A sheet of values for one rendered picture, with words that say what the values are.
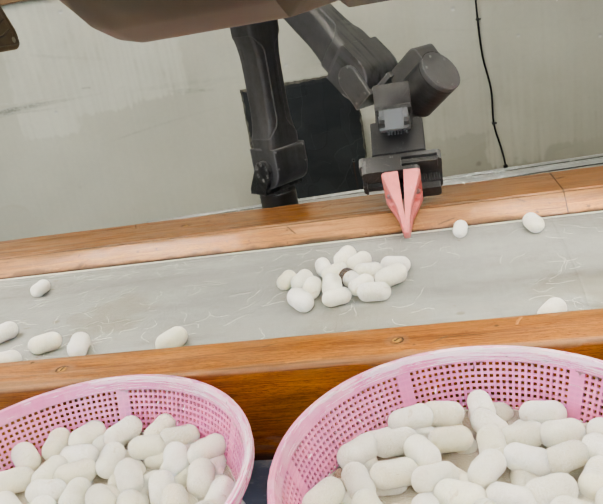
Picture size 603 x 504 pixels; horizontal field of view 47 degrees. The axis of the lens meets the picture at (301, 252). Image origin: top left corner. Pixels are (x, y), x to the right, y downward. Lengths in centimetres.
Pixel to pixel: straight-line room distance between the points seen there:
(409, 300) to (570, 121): 224
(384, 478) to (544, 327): 19
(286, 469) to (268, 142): 73
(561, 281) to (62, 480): 48
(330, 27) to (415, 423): 60
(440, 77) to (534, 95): 197
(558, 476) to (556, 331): 15
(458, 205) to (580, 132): 204
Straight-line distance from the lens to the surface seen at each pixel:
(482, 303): 69
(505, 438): 51
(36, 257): 106
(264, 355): 60
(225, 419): 54
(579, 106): 291
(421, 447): 49
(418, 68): 89
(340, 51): 96
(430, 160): 88
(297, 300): 71
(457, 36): 277
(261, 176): 114
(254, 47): 110
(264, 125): 112
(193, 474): 52
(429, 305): 70
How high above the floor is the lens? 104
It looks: 20 degrees down
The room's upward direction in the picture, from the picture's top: 10 degrees counter-clockwise
